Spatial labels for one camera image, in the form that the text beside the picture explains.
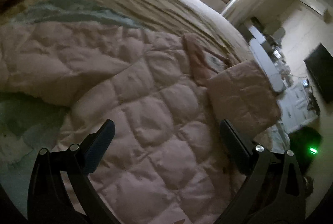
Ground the pink quilted jacket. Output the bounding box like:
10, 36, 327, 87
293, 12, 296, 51
1, 22, 281, 223

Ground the light blue cartoon blanket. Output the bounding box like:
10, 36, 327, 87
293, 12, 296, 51
0, 0, 146, 188

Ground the white drawer cabinet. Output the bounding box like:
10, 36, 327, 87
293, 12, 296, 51
278, 82, 318, 134

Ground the white curved low bench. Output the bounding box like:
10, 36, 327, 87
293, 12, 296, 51
250, 39, 286, 94

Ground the grey desk with clutter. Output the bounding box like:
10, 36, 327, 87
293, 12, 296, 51
237, 16, 286, 60

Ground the beige bed sheet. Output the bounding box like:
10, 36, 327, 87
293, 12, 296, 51
1, 0, 253, 63

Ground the black wall television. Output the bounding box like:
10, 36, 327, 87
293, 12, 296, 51
304, 44, 332, 104

